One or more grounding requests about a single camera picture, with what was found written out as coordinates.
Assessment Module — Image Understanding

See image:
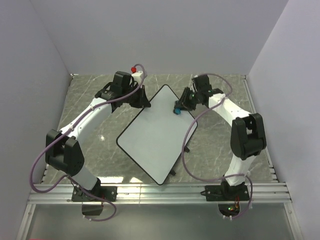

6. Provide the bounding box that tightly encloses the white whiteboard black frame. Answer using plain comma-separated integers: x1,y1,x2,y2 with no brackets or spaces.
116,84,198,185

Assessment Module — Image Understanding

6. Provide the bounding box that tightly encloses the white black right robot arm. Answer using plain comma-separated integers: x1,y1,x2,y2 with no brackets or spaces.
173,74,267,200

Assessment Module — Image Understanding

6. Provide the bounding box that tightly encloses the blue bone-shaped whiteboard eraser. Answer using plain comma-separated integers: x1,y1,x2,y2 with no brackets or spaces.
174,108,181,115

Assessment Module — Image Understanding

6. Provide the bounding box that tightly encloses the aluminium right side rail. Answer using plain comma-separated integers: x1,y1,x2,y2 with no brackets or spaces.
241,75,279,183

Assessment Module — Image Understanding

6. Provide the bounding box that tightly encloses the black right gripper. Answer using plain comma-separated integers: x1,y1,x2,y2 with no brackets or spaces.
174,87,201,112

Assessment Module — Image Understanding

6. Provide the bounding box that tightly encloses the aluminium front rail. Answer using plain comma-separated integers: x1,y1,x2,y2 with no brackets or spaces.
27,182,292,205

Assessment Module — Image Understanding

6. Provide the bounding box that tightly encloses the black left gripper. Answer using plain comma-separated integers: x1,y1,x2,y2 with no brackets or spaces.
123,84,151,109

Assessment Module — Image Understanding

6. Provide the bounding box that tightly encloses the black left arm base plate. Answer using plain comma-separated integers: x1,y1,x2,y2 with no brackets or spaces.
71,186,118,202

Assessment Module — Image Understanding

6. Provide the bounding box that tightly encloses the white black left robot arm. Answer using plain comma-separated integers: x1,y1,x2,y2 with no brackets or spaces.
45,67,151,201

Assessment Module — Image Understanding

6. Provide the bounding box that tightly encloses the aluminium rail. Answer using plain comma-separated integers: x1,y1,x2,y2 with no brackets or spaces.
27,182,292,205
241,75,279,183

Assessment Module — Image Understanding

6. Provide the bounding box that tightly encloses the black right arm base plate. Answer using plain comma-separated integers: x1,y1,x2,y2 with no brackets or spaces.
200,184,250,202

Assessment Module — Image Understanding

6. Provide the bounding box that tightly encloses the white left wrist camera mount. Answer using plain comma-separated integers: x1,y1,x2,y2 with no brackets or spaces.
131,66,147,85

